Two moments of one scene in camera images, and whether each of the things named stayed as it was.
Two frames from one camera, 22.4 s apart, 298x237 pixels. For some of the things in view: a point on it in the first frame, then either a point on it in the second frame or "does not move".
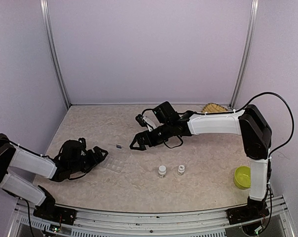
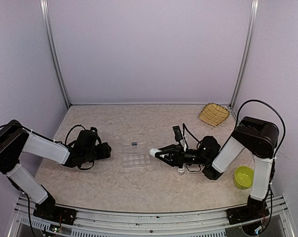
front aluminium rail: [93, 222] does not move
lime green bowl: [242, 177] does not move
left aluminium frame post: [54, 53] does not move
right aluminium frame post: [254, 12] does not move
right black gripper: [142, 142] to [176, 157]
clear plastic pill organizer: [113, 164] to [135, 155]
